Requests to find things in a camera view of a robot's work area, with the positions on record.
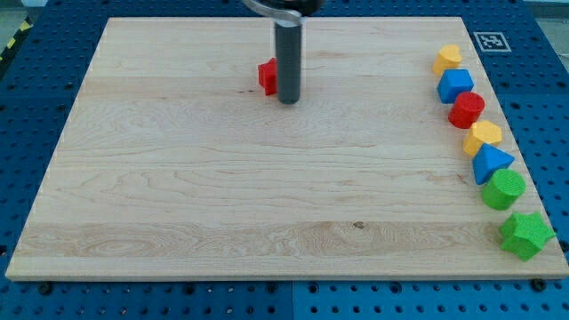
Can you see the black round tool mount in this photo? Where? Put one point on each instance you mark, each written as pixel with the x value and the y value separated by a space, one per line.
pixel 304 7

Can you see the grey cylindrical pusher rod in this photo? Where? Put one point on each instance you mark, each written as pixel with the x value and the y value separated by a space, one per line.
pixel 288 61

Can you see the red star block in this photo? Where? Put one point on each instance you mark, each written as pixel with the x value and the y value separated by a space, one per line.
pixel 267 76

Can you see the wooden board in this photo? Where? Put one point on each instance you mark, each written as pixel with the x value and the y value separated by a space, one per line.
pixel 174 165

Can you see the green star block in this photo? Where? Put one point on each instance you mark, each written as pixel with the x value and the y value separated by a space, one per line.
pixel 525 235

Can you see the yellow heart block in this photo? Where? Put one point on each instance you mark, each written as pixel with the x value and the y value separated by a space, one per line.
pixel 448 57

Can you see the blue cube block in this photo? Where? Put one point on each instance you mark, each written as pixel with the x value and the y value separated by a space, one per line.
pixel 452 83

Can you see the white fiducial marker tag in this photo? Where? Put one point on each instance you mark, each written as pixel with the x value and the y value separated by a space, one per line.
pixel 490 41

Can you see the red cylinder block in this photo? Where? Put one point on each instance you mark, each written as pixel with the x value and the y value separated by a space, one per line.
pixel 466 109

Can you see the yellow hexagon block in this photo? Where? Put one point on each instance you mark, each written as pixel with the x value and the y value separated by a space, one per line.
pixel 479 133

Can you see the blue triangle block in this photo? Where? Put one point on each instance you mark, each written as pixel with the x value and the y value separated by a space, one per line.
pixel 487 160

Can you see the yellow black hazard tape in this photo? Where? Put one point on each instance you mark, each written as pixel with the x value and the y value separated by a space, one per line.
pixel 15 43

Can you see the green cylinder block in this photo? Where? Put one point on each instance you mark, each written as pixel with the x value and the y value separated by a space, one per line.
pixel 503 189

